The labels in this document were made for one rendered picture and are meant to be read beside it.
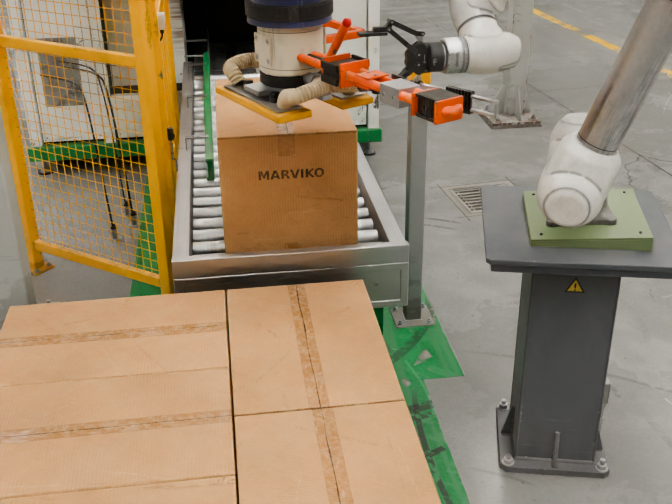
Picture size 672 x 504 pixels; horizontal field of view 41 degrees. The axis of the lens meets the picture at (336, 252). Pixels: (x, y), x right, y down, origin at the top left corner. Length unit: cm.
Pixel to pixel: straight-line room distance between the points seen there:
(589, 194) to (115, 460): 121
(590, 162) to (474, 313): 148
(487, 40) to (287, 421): 105
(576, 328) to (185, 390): 108
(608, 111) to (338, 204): 88
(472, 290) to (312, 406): 172
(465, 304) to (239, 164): 135
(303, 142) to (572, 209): 82
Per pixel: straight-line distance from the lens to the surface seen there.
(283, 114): 224
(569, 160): 217
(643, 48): 210
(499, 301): 363
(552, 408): 270
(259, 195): 261
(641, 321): 362
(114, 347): 237
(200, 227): 300
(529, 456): 280
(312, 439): 199
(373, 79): 212
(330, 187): 262
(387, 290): 272
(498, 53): 232
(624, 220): 248
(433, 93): 192
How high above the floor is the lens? 178
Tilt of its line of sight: 27 degrees down
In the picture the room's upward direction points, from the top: 1 degrees counter-clockwise
